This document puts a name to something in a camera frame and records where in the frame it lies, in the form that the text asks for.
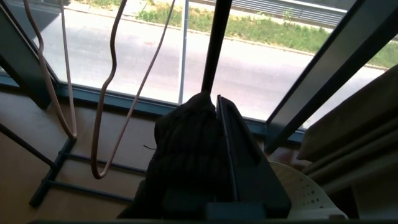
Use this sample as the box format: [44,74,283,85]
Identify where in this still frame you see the black clothes rack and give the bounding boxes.
[0,0,233,208]

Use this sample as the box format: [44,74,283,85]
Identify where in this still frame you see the window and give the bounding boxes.
[0,0,398,156]

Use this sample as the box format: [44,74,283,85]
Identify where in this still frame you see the brown curtain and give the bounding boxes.
[297,63,398,218]

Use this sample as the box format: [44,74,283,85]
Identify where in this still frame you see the white laundry basket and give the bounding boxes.
[269,161,349,220]

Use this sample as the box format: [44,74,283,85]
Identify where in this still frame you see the black garment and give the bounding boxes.
[117,91,218,220]

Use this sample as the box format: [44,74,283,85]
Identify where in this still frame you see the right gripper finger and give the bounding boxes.
[216,95,292,218]

